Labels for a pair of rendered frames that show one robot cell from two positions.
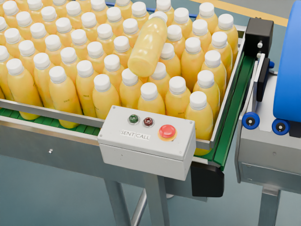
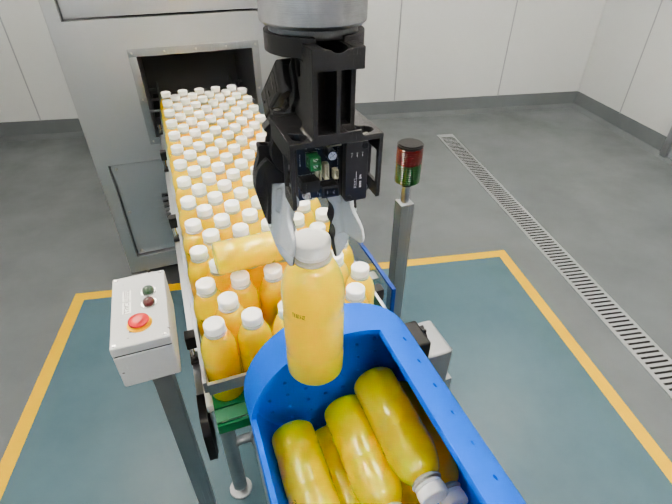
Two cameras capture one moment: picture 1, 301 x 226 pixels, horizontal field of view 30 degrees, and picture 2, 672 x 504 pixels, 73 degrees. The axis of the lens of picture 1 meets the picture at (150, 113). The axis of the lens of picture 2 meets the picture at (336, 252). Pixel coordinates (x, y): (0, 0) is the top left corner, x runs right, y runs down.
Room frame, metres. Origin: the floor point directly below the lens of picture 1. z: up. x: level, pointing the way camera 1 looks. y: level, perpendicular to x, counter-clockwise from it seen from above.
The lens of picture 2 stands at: (0.60, -0.69, 1.69)
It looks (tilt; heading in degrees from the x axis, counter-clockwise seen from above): 36 degrees down; 45
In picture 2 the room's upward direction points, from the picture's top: straight up
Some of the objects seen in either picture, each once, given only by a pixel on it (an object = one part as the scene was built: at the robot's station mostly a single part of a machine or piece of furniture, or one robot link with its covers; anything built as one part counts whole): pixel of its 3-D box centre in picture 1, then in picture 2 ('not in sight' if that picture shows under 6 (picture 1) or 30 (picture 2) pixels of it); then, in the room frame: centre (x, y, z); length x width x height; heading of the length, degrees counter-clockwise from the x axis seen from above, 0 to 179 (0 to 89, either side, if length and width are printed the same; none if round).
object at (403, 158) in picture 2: not in sight; (409, 154); (1.44, -0.09, 1.23); 0.06 x 0.06 x 0.04
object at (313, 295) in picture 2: not in sight; (313, 313); (0.84, -0.41, 1.33); 0.07 x 0.07 x 0.18
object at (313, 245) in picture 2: not in sight; (311, 245); (0.84, -0.41, 1.42); 0.04 x 0.04 x 0.02
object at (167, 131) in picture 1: (167, 131); (138, 321); (0.76, -0.03, 1.11); 0.04 x 0.04 x 0.01
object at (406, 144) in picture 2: not in sight; (407, 173); (1.44, -0.09, 1.18); 0.06 x 0.06 x 0.16
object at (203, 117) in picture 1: (199, 124); (221, 360); (0.86, -0.11, 0.99); 0.07 x 0.07 x 0.18
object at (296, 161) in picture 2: not in sight; (318, 116); (0.83, -0.44, 1.57); 0.09 x 0.08 x 0.12; 66
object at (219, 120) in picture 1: (230, 85); (308, 360); (0.99, -0.22, 0.96); 0.40 x 0.01 x 0.03; 156
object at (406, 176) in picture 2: not in sight; (407, 171); (1.44, -0.09, 1.18); 0.06 x 0.06 x 0.05
